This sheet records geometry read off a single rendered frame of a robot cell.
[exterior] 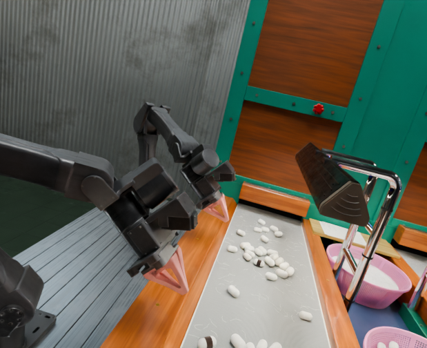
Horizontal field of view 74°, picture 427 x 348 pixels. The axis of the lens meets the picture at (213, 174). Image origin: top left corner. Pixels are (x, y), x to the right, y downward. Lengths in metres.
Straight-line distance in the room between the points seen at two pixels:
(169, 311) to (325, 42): 1.11
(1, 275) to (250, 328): 0.47
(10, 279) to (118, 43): 2.98
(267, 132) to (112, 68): 2.38
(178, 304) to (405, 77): 1.16
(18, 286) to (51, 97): 3.28
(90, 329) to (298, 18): 1.24
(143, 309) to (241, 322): 0.22
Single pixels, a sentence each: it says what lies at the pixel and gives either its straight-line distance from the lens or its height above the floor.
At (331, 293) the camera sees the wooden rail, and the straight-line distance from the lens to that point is 0.88.
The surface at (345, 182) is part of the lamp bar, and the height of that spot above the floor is 1.10.
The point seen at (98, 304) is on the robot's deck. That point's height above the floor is 0.67.
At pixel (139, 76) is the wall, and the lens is 3.23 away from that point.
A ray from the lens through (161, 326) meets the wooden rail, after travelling 0.61.
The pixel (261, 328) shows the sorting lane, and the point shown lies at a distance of 0.71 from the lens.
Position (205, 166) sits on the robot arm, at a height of 1.01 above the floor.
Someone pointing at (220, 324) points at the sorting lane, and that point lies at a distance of 0.68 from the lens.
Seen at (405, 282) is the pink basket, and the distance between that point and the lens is 1.19.
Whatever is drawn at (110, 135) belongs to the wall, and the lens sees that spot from 3.40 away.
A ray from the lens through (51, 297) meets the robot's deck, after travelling 0.81.
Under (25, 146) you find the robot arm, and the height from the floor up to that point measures 1.06.
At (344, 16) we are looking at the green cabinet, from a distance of 1.35.
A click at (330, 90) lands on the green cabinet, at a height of 1.32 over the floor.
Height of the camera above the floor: 1.19
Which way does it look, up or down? 15 degrees down
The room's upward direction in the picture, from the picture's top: 13 degrees clockwise
